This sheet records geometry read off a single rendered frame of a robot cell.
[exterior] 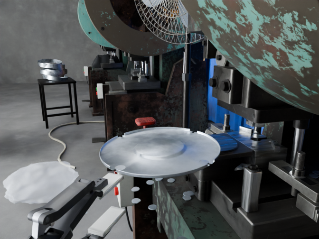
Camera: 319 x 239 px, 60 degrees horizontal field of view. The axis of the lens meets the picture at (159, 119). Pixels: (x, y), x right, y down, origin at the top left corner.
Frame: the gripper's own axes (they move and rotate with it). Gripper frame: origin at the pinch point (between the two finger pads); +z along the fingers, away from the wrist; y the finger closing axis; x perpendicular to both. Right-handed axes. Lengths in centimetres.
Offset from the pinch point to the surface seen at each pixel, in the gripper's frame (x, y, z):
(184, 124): 24, -23, 115
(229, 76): -14.0, 17.5, 30.6
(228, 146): -14.5, 0.1, 31.7
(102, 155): 12.0, -0.3, 16.2
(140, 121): 19, -2, 49
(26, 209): 114, -77, 73
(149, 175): -2.8, 0.3, 10.2
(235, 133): -14.6, -0.4, 43.3
